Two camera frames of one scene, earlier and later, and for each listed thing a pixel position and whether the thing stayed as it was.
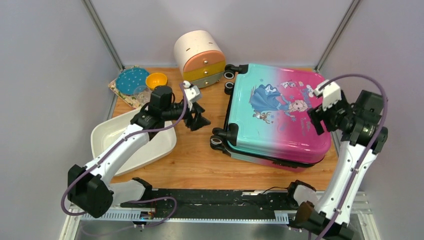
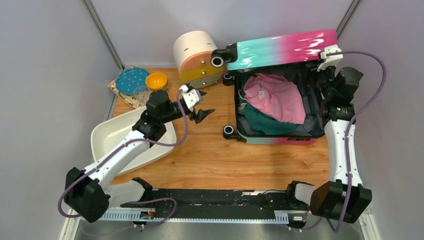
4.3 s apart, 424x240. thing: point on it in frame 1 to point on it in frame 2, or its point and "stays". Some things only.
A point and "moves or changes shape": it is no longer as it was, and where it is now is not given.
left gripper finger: [197, 108] to [202, 93]
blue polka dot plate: [128, 80] stays
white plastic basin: [104, 133] stays
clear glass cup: [142, 94] stays
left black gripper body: [177, 111] stays
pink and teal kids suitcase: [267, 122] moves or changes shape
